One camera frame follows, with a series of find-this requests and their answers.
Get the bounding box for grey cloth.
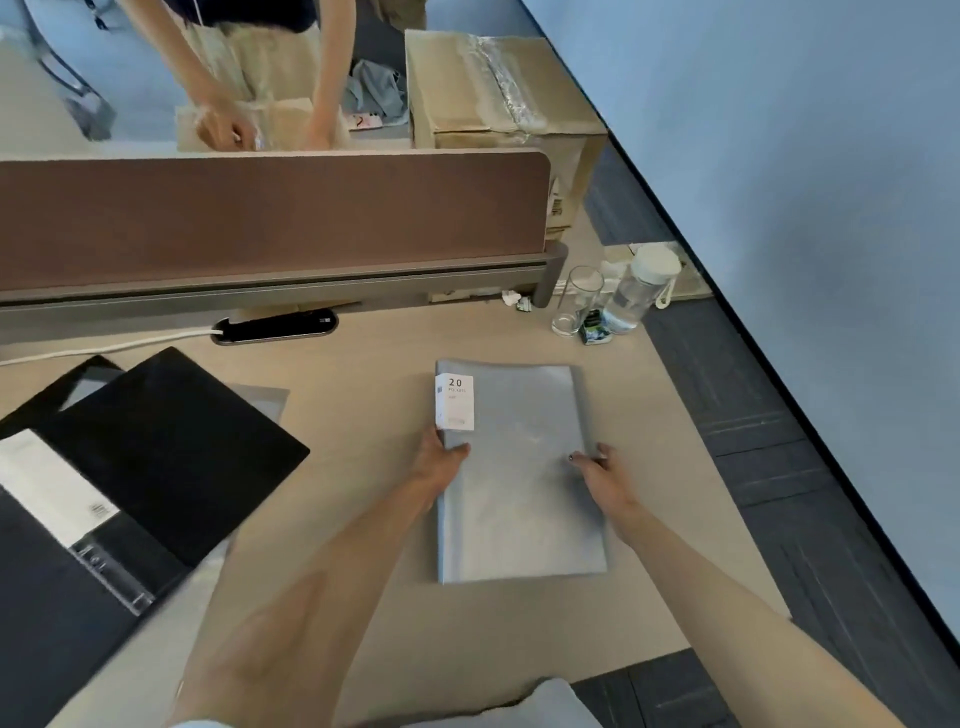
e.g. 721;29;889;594
345;58;412;130

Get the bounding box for clear bottle with white lid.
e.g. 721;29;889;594
602;246;683;336

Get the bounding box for grey plastic display folder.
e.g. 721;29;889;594
433;359;609;586

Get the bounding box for black desk cable grommet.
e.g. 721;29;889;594
210;308;339;346

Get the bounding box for white paper sheet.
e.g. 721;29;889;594
0;429;121;549

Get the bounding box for white power cable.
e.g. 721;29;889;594
0;325;226;368

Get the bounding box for person's left forearm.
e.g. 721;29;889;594
171;480;438;728

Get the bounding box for person's right forearm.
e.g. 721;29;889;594
615;501;912;728

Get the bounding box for office chair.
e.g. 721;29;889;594
18;0;121;142

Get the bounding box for small green carton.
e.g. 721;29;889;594
577;307;615;346

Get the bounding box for clear drinking glass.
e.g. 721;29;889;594
551;265;606;337

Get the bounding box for large cardboard box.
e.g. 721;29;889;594
405;28;610;241

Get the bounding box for open black clip folder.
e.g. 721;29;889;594
0;346;312;728

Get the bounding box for brown desk divider panel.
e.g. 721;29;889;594
0;150;570;346

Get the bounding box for person's right hand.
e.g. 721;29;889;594
567;442;648;535

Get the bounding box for small cardboard box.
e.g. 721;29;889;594
175;97;354;153

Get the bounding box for person's left hand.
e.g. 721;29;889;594
409;425;472;513

